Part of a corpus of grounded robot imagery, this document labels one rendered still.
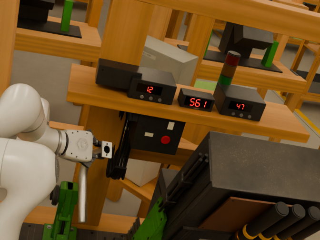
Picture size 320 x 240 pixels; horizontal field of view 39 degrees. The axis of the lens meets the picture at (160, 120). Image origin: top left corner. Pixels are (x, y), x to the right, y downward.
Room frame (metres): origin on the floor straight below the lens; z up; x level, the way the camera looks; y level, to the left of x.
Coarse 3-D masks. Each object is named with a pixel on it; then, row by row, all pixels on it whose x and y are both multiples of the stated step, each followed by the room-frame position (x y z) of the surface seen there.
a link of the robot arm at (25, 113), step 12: (24, 84) 0.89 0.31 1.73; (12, 96) 0.83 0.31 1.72; (24, 96) 0.85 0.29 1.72; (36, 96) 0.88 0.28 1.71; (0, 108) 0.80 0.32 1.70; (12, 108) 0.81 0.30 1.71; (24, 108) 0.83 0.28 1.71; (36, 108) 0.86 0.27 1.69; (0, 120) 0.78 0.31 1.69; (12, 120) 0.80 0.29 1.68; (24, 120) 0.82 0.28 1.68; (36, 120) 0.90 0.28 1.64; (0, 132) 0.79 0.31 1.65; (12, 132) 0.81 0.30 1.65
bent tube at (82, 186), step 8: (104, 144) 1.29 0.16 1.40; (96, 152) 1.29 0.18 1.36; (104, 152) 1.27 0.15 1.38; (80, 168) 1.31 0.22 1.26; (88, 168) 1.32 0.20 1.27; (80, 176) 1.29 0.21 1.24; (80, 184) 1.27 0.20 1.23; (80, 192) 1.25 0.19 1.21; (80, 200) 1.23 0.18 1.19; (80, 208) 1.21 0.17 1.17; (80, 216) 1.19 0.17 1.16
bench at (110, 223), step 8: (40, 208) 1.50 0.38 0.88; (48, 208) 1.51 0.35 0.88; (56, 208) 1.52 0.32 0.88; (32, 216) 1.43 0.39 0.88; (40, 216) 1.45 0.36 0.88; (48, 216) 1.46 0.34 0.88; (104, 216) 1.56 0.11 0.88; (112, 216) 1.58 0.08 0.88; (120, 216) 1.59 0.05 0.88; (128, 216) 1.61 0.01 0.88; (72, 224) 1.46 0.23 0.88; (80, 224) 1.47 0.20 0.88; (104, 224) 1.51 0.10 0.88; (112, 224) 1.53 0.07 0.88; (120, 224) 1.54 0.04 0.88; (128, 224) 1.56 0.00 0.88; (120, 232) 1.49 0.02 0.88
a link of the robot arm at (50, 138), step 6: (48, 126) 1.17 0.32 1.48; (48, 132) 1.15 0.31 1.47; (54, 132) 1.17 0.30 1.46; (12, 138) 1.09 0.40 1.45; (18, 138) 1.08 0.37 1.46; (42, 138) 1.12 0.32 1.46; (48, 138) 1.14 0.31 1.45; (54, 138) 1.15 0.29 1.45; (42, 144) 1.12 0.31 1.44; (48, 144) 1.13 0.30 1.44; (54, 144) 1.14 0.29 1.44; (54, 150) 1.14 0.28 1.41
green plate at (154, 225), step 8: (160, 200) 1.25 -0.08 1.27; (152, 208) 1.26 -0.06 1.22; (152, 216) 1.23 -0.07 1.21; (160, 216) 1.19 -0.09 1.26; (144, 224) 1.24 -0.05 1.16; (152, 224) 1.20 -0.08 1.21; (160, 224) 1.16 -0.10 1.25; (136, 232) 1.25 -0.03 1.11; (144, 232) 1.21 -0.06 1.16; (152, 232) 1.16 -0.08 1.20; (160, 232) 1.17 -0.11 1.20
